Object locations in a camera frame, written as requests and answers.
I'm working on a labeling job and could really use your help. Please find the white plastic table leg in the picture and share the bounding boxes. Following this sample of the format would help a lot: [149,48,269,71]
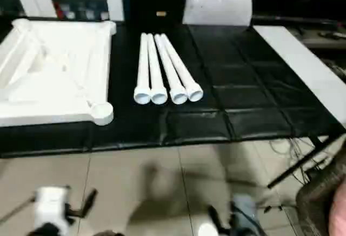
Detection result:
[147,33,168,106]
[161,34,204,103]
[134,32,151,106]
[154,34,188,105]

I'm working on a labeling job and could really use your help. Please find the white plastic table top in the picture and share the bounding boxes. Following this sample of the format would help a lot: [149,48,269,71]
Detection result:
[0,18,117,127]

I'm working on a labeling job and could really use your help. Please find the black floor rod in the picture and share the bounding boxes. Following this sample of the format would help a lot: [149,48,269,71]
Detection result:
[268,132,346,189]

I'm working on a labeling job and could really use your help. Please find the dark grey bag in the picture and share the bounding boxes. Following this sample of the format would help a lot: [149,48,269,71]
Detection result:
[296,152,346,236]

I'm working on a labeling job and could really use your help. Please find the flat white board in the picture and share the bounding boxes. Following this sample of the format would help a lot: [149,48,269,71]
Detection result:
[253,25,346,128]

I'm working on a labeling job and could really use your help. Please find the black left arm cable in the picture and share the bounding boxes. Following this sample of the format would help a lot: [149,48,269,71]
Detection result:
[0,195,37,223]

